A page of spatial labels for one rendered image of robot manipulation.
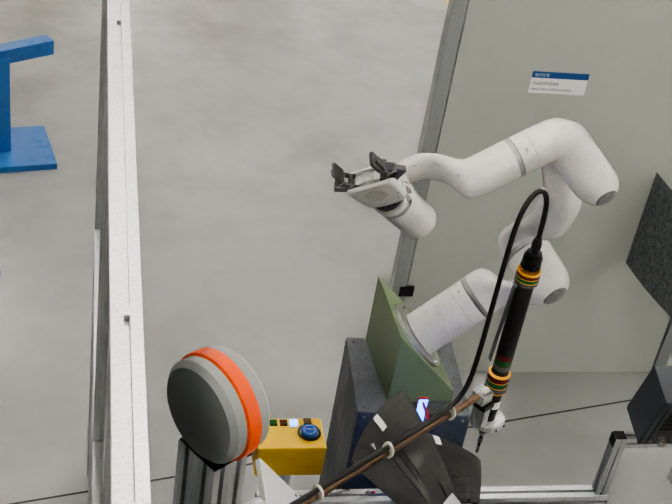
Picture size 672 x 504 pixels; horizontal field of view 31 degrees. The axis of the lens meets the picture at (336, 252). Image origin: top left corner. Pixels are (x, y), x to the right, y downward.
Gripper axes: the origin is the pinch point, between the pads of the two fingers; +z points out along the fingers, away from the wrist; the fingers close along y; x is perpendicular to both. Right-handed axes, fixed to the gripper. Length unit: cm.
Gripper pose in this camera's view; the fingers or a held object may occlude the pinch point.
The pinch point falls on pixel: (354, 166)
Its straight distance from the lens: 242.2
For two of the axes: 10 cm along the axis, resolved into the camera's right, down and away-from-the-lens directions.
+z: -4.7, -3.4, -8.2
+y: -8.8, 2.3, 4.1
